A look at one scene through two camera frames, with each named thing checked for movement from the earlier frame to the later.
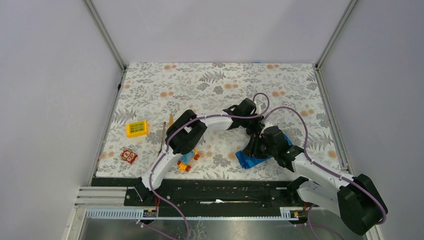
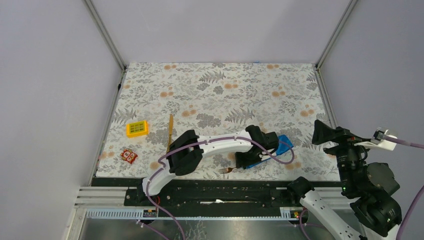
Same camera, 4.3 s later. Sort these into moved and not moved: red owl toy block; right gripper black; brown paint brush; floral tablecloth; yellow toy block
Moved: right gripper black; brown paint brush
Not moved: red owl toy block; yellow toy block; floral tablecloth
